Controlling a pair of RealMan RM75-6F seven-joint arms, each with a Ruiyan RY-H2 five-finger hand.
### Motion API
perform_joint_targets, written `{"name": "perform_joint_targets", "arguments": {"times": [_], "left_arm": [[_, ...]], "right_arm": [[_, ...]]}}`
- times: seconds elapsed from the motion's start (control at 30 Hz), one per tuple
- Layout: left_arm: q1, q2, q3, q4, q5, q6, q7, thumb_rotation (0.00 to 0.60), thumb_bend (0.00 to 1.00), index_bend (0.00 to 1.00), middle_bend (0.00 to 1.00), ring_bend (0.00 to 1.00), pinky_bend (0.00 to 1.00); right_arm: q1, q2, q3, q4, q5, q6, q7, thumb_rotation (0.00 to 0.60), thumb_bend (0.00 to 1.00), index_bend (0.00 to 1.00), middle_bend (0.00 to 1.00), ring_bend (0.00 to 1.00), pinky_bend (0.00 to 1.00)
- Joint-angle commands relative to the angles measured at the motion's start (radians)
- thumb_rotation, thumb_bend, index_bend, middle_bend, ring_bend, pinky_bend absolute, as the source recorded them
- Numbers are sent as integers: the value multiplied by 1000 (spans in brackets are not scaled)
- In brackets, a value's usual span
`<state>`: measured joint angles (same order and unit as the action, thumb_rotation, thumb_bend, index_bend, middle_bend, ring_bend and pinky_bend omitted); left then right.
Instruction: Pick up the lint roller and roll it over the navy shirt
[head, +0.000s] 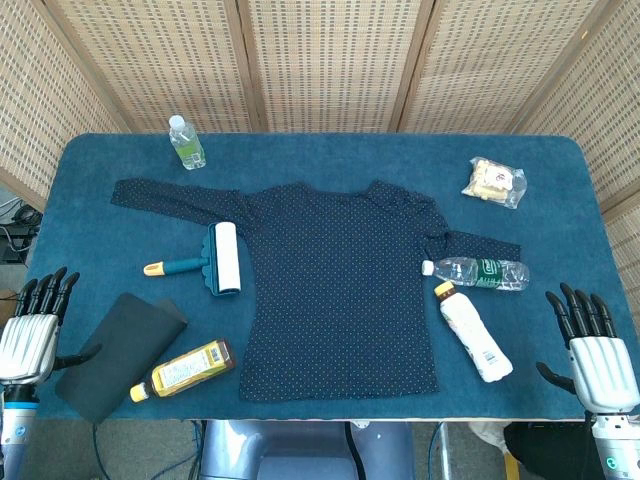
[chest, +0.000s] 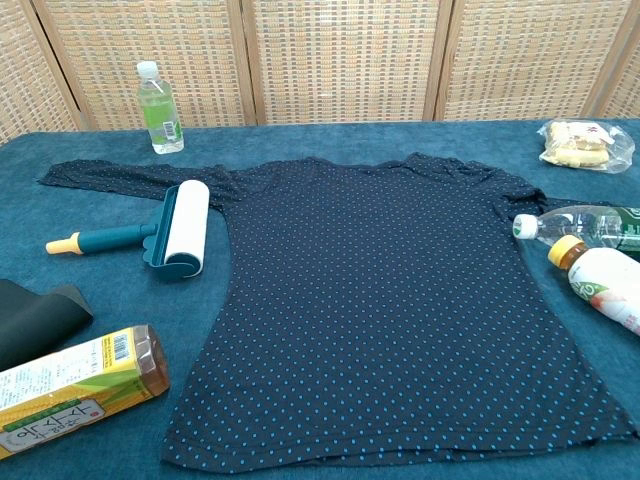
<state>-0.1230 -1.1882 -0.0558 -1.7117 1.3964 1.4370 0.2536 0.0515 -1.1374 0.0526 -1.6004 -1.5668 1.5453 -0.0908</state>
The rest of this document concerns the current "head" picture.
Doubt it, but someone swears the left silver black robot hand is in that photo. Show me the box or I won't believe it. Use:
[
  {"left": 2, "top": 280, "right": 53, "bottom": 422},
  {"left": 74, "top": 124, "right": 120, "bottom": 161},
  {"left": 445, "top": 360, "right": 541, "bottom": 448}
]
[{"left": 0, "top": 266, "right": 104, "bottom": 387}]

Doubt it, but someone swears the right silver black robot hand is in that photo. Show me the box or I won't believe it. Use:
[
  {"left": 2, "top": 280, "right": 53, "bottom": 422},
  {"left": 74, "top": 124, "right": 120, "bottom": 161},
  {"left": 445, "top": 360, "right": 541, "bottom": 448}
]
[{"left": 535, "top": 282, "right": 640, "bottom": 415}]

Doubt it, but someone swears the teal lint roller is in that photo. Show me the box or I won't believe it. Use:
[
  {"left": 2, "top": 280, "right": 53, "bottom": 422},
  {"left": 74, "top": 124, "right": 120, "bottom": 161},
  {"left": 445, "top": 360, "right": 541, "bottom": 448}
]
[{"left": 143, "top": 220, "right": 243, "bottom": 298}]

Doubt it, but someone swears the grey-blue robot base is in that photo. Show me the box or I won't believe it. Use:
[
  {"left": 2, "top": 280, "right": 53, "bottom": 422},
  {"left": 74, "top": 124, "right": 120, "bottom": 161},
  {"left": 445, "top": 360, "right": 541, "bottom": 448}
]
[{"left": 199, "top": 419, "right": 416, "bottom": 480}]

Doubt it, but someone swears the dark blue dotted shirt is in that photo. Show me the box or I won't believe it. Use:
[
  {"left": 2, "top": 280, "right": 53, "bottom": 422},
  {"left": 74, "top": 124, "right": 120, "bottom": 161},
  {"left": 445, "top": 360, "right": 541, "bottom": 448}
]
[{"left": 109, "top": 178, "right": 523, "bottom": 404}]

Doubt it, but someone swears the dark grey folded cloth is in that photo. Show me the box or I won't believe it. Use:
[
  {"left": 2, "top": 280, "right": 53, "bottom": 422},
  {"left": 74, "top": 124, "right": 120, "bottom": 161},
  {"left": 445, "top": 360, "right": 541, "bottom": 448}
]
[{"left": 53, "top": 292, "right": 189, "bottom": 425}]

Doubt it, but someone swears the white yellow-cap drink bottle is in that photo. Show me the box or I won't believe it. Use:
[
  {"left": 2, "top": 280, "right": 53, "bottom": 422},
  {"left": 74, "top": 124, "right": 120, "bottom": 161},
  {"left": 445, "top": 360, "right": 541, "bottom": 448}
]
[{"left": 433, "top": 280, "right": 515, "bottom": 384}]

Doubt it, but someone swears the clear green-label water bottle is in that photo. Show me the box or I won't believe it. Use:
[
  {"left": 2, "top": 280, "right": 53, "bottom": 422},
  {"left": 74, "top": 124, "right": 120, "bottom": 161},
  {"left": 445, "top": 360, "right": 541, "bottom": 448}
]
[{"left": 421, "top": 256, "right": 531, "bottom": 293}]

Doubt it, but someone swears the yellow-label tea bottle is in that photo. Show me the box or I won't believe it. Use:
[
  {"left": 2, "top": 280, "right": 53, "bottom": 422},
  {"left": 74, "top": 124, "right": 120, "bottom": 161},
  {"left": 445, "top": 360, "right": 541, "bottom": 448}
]
[{"left": 129, "top": 338, "right": 237, "bottom": 404}]

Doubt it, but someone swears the clear bag of snacks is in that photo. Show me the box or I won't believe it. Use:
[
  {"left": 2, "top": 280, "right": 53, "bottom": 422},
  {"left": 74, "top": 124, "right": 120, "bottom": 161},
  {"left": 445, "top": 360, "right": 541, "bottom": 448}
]
[{"left": 460, "top": 156, "right": 528, "bottom": 210}]

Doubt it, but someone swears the small green-label water bottle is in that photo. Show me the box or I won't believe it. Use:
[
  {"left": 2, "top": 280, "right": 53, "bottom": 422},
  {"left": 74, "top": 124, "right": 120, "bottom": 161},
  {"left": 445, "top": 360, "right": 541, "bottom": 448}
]
[{"left": 167, "top": 114, "right": 208, "bottom": 171}]

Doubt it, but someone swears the teal table cloth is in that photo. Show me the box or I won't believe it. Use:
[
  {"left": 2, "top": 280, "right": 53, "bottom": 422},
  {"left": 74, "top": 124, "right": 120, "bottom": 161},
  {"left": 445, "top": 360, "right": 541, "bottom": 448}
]
[{"left": 9, "top": 132, "right": 632, "bottom": 422}]

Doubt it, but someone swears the woven bamboo folding screen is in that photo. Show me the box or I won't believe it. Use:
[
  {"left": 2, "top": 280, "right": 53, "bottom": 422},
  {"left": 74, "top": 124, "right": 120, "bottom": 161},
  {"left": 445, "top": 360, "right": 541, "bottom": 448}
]
[{"left": 0, "top": 0, "right": 640, "bottom": 311}]

